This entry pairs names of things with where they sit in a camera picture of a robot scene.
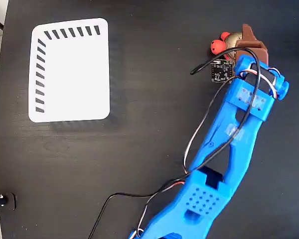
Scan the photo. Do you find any red and gold toy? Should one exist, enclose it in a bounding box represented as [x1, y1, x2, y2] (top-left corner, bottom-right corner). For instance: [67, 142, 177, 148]
[210, 31, 244, 61]

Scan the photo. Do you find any white plastic tray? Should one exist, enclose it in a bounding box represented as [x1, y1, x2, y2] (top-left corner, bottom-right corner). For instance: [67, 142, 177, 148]
[28, 17, 111, 123]

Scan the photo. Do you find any black clamp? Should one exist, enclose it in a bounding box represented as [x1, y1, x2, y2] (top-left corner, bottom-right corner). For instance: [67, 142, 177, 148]
[0, 193, 17, 211]

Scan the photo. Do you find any black cable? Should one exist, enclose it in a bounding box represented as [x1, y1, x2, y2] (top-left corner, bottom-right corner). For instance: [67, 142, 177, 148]
[88, 47, 262, 239]

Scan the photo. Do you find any black camera circuit board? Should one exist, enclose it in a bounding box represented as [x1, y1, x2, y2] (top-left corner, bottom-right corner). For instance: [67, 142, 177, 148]
[210, 59, 237, 84]

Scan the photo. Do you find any white red servo cable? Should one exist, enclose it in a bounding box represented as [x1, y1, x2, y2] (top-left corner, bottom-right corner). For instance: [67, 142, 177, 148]
[136, 66, 281, 239]

